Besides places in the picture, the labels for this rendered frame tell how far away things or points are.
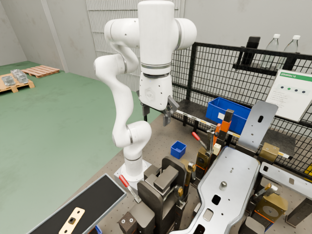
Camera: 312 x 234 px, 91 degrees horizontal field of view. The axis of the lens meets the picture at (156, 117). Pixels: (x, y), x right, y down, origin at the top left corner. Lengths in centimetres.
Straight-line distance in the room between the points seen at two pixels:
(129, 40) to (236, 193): 83
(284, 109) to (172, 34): 107
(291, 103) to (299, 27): 180
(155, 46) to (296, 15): 268
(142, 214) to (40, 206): 171
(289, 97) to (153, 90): 102
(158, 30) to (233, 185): 82
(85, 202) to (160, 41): 60
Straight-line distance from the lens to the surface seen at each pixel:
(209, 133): 87
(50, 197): 231
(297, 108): 133
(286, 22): 297
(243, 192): 95
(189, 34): 45
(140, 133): 87
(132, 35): 54
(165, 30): 40
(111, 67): 79
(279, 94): 131
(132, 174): 113
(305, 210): 124
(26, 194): 249
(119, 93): 81
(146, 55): 41
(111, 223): 115
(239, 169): 104
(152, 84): 44
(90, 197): 70
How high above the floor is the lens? 174
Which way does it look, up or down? 34 degrees down
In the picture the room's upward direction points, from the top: straight up
